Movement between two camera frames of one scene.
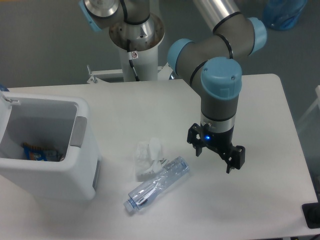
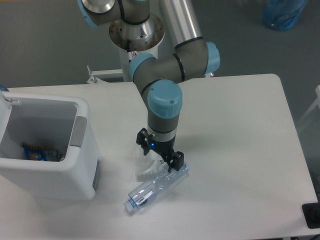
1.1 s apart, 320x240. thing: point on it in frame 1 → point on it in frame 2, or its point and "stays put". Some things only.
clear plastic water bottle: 153,187 stays put
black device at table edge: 311,213 stays put
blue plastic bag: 283,14 stays put
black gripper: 221,141 → 165,148
